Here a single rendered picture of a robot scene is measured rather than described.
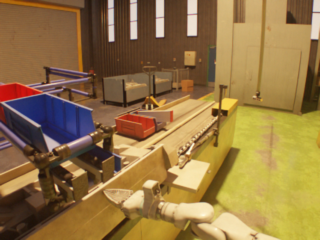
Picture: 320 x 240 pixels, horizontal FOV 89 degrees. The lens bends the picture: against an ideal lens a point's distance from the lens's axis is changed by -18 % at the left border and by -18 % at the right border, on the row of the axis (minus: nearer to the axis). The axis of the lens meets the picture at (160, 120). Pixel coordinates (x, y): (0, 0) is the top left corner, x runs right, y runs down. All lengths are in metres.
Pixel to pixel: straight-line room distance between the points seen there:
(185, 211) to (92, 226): 0.37
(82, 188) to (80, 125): 0.21
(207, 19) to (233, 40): 4.31
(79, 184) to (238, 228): 0.38
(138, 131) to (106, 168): 1.22
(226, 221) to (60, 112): 0.60
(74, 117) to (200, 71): 10.06
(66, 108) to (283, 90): 6.10
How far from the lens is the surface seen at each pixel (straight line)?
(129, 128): 1.78
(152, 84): 7.06
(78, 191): 0.49
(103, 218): 0.80
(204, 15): 10.68
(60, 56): 12.53
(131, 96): 6.03
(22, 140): 0.55
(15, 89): 1.07
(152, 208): 0.59
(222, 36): 6.51
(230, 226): 0.50
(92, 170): 0.57
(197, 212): 0.52
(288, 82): 6.36
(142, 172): 0.92
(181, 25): 11.07
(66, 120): 0.68
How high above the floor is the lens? 1.45
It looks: 18 degrees down
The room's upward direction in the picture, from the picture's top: straight up
